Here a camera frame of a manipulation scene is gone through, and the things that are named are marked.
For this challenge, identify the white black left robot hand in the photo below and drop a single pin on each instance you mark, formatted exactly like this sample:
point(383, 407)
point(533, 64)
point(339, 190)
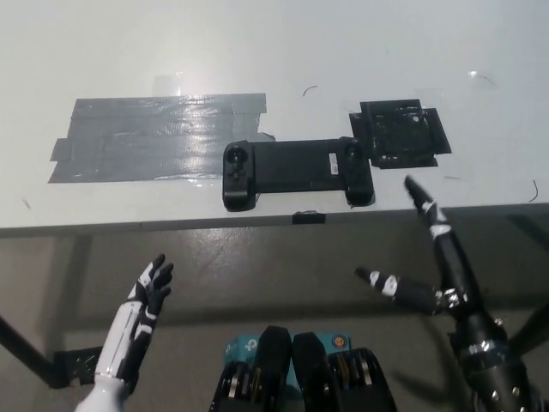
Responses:
point(128, 330)

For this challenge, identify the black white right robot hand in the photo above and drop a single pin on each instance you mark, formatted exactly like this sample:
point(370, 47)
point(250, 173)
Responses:
point(454, 274)

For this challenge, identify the black teal robot torso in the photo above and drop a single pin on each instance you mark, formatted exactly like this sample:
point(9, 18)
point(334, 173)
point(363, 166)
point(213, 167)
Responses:
point(300, 373)

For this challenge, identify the black game controller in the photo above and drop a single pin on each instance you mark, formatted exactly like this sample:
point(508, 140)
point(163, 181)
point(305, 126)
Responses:
point(300, 167)

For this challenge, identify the grey table leg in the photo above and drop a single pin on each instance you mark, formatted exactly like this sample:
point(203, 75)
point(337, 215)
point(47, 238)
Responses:
point(75, 292)

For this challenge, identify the black diagonal table brace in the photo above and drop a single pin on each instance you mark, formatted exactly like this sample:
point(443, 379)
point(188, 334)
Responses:
point(532, 328)
point(25, 343)

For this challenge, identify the dark table frame bar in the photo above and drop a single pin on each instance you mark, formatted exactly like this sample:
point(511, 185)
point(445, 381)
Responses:
point(529, 225)

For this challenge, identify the grey duct tape patch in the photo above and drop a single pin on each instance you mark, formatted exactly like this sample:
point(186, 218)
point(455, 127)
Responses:
point(128, 141)

